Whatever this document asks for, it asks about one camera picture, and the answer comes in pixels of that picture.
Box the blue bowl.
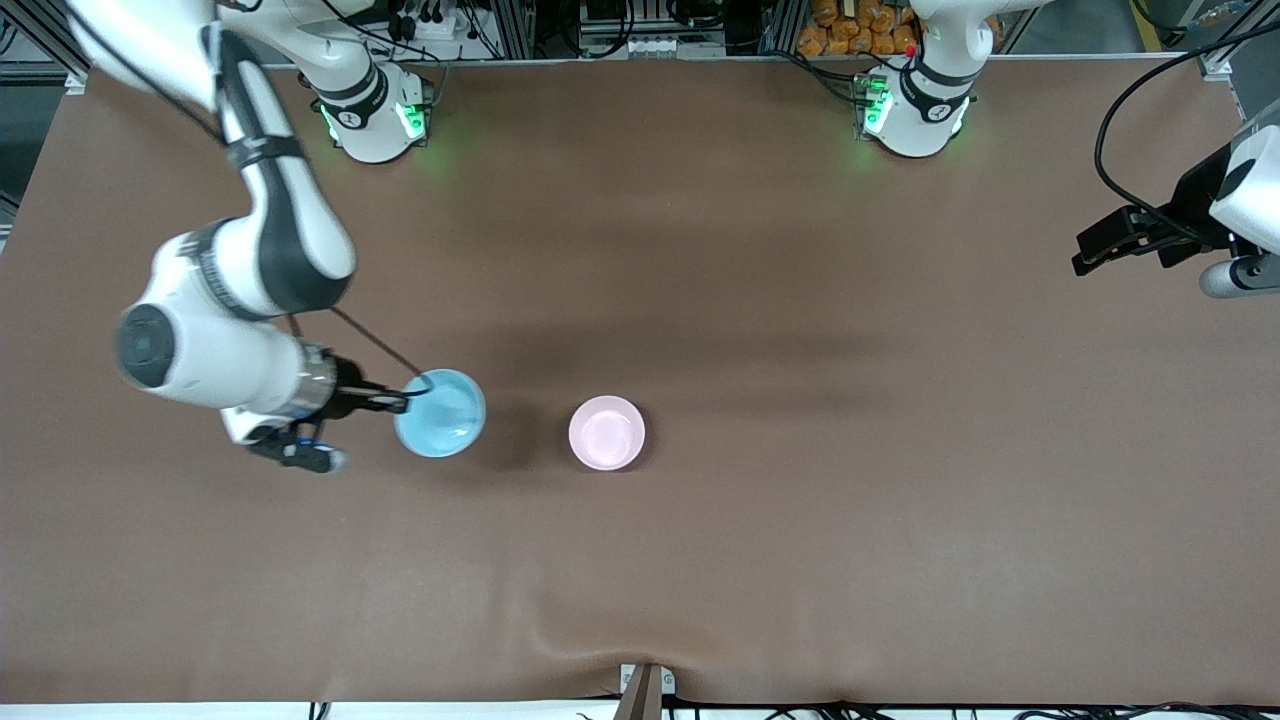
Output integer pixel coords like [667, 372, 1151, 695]
[393, 368, 488, 459]

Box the pink bowl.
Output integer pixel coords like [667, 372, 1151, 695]
[568, 395, 647, 472]

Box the brown table mat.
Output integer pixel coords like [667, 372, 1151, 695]
[0, 62, 1280, 706]

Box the orange snack packets pile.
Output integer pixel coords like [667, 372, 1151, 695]
[797, 0, 1001, 58]

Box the white power strip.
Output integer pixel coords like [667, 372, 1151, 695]
[385, 0, 471, 41]

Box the brown angled bar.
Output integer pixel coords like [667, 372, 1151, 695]
[612, 665, 663, 720]

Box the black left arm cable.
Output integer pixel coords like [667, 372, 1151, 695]
[1095, 20, 1280, 247]

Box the aluminium frame rail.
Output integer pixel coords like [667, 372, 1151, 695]
[1195, 0, 1280, 81]
[0, 0, 91, 96]

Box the grey metal bracket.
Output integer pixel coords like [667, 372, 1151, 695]
[619, 662, 677, 697]

